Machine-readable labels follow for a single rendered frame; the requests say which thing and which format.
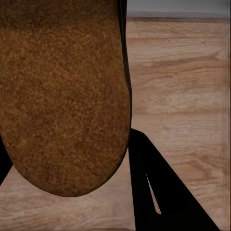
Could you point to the sandal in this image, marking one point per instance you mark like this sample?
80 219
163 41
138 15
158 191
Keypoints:
65 91

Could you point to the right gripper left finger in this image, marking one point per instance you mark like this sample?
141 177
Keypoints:
5 162

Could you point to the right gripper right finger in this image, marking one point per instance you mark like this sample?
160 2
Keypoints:
180 211

